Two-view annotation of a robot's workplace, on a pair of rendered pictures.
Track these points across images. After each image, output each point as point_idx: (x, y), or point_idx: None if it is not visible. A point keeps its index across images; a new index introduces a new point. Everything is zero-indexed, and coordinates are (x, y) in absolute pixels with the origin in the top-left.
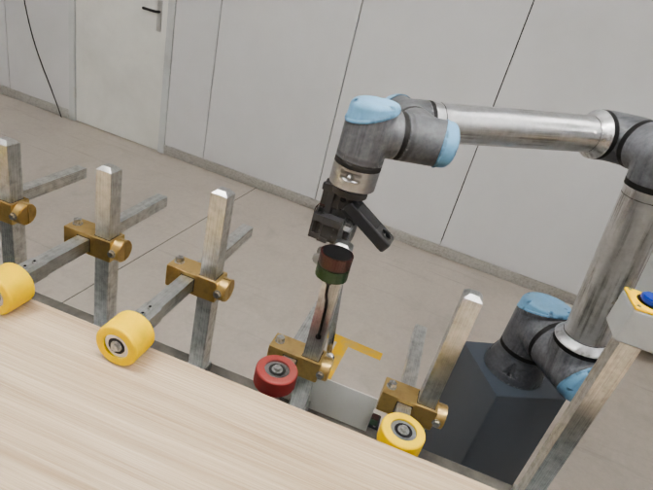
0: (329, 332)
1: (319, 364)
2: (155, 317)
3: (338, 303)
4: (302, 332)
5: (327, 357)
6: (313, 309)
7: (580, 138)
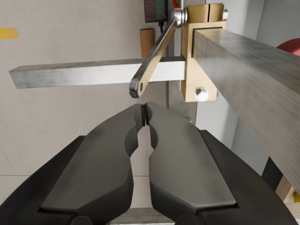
0: (172, 35)
1: (225, 23)
2: (299, 214)
3: (159, 50)
4: (158, 74)
5: (201, 16)
6: (96, 81)
7: None
